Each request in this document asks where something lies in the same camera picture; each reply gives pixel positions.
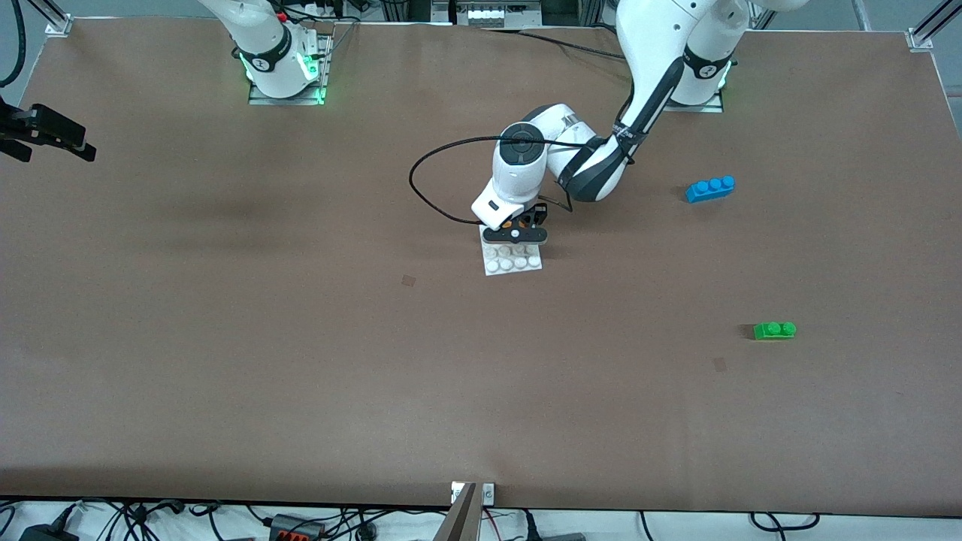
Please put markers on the brown camera support post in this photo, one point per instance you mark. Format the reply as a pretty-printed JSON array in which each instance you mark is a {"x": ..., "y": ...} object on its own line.
[{"x": 462, "y": 518}]

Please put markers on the white power strip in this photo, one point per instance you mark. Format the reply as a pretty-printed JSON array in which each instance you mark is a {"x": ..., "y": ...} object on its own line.
[{"x": 496, "y": 13}]

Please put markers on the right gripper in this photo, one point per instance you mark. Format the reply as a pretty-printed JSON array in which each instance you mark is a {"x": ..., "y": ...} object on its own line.
[{"x": 46, "y": 126}]

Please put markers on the silver table corner bracket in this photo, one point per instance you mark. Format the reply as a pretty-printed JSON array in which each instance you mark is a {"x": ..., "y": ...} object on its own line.
[
  {"x": 921, "y": 39},
  {"x": 58, "y": 26}
]

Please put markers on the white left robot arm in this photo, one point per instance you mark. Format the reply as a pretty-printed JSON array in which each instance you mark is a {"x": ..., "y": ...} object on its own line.
[{"x": 654, "y": 45}]

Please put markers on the black power plug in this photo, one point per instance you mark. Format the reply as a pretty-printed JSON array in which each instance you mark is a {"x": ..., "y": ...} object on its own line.
[{"x": 552, "y": 535}]

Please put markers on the silver table edge bracket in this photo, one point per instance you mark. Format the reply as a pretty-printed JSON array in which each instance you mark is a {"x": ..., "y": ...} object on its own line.
[{"x": 488, "y": 494}]

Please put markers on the black box with orange connectors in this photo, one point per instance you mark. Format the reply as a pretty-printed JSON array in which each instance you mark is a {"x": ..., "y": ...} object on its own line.
[{"x": 297, "y": 527}]

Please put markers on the blue three-stud block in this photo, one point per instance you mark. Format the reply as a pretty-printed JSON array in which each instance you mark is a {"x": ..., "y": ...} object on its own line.
[{"x": 709, "y": 189}]

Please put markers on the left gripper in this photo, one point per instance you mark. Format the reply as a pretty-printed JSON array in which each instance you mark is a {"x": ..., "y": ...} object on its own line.
[{"x": 540, "y": 215}]

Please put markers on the green two-stud block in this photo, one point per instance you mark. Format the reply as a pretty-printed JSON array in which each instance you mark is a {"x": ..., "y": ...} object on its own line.
[{"x": 774, "y": 330}]

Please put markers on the white studded base plate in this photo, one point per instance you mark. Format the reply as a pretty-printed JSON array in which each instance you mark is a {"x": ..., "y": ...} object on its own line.
[{"x": 515, "y": 261}]

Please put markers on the black power adapter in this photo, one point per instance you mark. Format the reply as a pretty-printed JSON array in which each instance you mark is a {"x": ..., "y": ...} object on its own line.
[{"x": 49, "y": 532}]

